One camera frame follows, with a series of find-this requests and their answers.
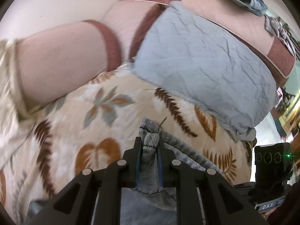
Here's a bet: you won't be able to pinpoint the grey acid-wash denim pants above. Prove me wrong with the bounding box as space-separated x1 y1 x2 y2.
28 118 218 224

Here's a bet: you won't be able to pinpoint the leaf pattern bed sheet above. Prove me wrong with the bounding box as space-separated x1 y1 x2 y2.
1 66 252 224

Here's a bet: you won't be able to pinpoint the white floral pillow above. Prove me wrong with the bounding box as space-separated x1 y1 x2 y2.
1 40 35 167

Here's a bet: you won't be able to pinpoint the grey quilted pillow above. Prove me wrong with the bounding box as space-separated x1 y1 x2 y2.
133 1 277 141

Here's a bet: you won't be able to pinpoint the pink cylindrical bolster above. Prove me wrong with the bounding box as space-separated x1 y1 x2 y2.
16 20 122 110

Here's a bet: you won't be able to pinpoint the pink padded headboard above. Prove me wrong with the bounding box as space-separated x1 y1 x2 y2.
103 0 296 86

